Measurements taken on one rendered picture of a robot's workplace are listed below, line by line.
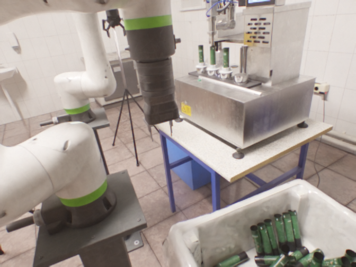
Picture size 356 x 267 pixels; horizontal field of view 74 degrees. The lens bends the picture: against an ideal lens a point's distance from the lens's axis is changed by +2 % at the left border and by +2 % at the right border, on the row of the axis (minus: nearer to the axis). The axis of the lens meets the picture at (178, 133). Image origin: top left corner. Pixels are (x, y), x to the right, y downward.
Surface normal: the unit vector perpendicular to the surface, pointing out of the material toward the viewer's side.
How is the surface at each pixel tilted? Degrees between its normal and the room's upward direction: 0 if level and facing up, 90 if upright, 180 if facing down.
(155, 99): 99
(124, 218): 0
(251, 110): 90
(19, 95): 90
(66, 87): 88
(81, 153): 88
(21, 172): 53
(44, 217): 81
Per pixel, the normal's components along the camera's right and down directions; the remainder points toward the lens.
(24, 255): -0.10, -0.88
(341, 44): -0.85, 0.31
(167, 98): 0.39, 0.52
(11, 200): 0.83, 0.07
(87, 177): 0.68, 0.28
